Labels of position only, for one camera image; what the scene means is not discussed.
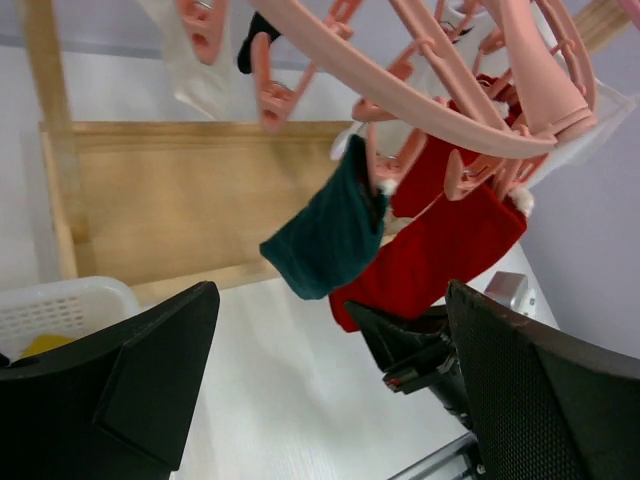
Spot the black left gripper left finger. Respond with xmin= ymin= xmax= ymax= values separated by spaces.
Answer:
xmin=1 ymin=281 xmax=220 ymax=479

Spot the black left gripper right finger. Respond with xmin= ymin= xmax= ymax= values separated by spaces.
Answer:
xmin=446 ymin=281 xmax=639 ymax=479

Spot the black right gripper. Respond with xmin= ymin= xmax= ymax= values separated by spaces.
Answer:
xmin=345 ymin=301 xmax=472 ymax=425

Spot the red santa sock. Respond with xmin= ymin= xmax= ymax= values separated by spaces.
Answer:
xmin=329 ymin=185 xmax=535 ymax=333
xmin=391 ymin=74 xmax=522 ymax=218

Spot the dark green christmas sock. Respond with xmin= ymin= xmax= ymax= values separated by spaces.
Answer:
xmin=259 ymin=135 xmax=389 ymax=300

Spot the pink round clip hanger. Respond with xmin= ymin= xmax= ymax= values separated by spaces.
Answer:
xmin=174 ymin=0 xmax=640 ymax=204

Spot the yellow sock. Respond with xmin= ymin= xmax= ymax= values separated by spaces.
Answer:
xmin=20 ymin=335 xmax=75 ymax=359

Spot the white plastic laundry basket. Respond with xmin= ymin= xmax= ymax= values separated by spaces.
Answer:
xmin=1 ymin=276 xmax=142 ymax=361

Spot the wooden clothes rack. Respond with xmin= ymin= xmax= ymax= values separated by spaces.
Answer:
xmin=17 ymin=0 xmax=640 ymax=306

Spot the white ankle sock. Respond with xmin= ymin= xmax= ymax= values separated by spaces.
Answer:
xmin=140 ymin=1 xmax=256 ymax=121

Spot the white undershirt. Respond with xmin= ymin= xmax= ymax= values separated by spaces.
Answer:
xmin=394 ymin=1 xmax=639 ymax=200

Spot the black sock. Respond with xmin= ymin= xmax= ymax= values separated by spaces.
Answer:
xmin=236 ymin=10 xmax=284 ymax=75

